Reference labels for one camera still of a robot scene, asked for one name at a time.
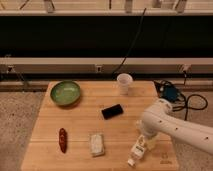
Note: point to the white plastic bottle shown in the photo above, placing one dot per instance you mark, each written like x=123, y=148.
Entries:
x=137, y=151

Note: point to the blue power adapter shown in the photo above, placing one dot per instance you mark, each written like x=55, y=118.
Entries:
x=170, y=93

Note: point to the white wall rail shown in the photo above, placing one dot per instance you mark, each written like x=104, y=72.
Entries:
x=107, y=65

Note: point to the black smartphone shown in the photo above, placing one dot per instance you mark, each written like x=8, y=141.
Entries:
x=112, y=111

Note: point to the wooden cutting board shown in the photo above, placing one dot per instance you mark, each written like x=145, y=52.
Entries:
x=85, y=118

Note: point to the green ceramic bowl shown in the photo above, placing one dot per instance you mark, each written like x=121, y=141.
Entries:
x=65, y=93

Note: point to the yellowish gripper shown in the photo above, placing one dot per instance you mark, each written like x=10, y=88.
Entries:
x=149, y=142

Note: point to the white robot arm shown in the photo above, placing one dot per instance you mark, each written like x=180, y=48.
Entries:
x=156, y=119

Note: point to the white paper cup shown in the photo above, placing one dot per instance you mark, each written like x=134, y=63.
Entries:
x=124, y=80

